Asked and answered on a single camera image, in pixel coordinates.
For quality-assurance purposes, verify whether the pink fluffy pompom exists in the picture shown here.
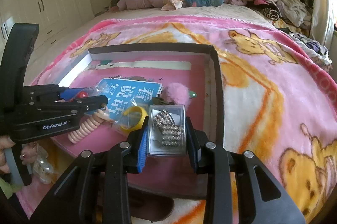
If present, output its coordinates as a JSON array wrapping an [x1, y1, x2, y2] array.
[[160, 82, 197, 109]]

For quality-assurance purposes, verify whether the yellow bangle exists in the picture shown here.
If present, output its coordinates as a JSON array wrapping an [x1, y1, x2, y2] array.
[[118, 106, 148, 135]]

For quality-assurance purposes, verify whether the person's left hand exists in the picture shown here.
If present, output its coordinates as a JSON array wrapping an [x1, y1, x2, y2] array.
[[0, 135, 38, 174]]

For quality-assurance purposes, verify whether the pink bear blanket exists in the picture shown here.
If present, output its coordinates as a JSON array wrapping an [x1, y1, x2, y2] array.
[[25, 15, 336, 223]]

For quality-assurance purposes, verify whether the bag of clothes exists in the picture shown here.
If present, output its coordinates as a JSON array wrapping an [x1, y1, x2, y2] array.
[[289, 33, 332, 68]]

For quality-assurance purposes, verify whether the dark red hair clip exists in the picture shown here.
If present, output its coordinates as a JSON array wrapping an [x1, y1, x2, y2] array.
[[128, 187, 174, 222]]

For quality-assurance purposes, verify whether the pile of clothes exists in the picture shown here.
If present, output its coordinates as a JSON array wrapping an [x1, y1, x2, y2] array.
[[247, 0, 314, 36]]

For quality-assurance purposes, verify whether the blue printed card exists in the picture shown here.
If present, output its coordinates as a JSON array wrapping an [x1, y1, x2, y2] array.
[[84, 78, 162, 120]]

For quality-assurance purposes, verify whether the pink spiral hair tie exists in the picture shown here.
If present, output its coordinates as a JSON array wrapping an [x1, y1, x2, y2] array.
[[67, 109, 111, 145]]

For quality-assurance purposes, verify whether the dark cardboard tray box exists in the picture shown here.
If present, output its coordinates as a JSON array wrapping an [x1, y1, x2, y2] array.
[[52, 43, 224, 199]]

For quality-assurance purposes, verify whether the clear box rhinestone jewelry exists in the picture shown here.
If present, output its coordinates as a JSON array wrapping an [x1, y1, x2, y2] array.
[[147, 105, 186, 157]]

